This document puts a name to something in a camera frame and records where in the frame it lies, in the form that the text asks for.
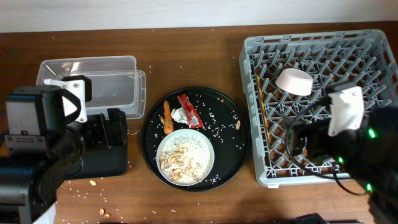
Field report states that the clear plastic bin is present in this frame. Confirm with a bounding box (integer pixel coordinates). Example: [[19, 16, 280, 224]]
[[36, 55, 146, 119]]

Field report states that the orange carrot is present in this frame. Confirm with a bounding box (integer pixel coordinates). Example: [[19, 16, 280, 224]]
[[164, 100, 174, 134]]

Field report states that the white tissue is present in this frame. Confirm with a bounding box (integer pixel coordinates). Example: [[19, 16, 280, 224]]
[[171, 107, 189, 125]]

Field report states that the wooden chopstick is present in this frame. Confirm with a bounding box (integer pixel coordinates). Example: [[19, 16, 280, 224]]
[[256, 75, 271, 143]]

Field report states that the grey plate with rice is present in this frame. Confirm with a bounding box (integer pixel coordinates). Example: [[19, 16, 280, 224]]
[[155, 129, 215, 187]]

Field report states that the red snack wrapper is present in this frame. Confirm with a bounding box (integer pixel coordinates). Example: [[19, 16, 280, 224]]
[[177, 94, 204, 128]]

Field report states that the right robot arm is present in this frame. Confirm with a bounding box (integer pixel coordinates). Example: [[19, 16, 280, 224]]
[[286, 106, 397, 223]]

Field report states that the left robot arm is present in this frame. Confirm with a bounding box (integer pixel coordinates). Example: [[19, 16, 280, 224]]
[[1, 85, 127, 223]]

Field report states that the grey dishwasher rack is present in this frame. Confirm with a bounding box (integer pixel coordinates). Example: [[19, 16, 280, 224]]
[[239, 29, 397, 188]]

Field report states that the black rectangular tray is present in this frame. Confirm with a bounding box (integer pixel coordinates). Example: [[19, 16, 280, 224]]
[[65, 124, 127, 180]]

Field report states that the peanut shell on tray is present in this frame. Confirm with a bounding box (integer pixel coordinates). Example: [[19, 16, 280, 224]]
[[159, 116, 165, 125]]

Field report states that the peanut shell right of tray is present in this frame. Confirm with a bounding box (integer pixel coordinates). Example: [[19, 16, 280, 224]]
[[235, 120, 241, 130]]

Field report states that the peanut shell pair on table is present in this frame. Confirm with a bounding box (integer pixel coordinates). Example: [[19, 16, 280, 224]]
[[99, 208, 111, 218]]

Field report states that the round black serving tray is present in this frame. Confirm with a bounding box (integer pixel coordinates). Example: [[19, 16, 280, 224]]
[[141, 86, 251, 192]]

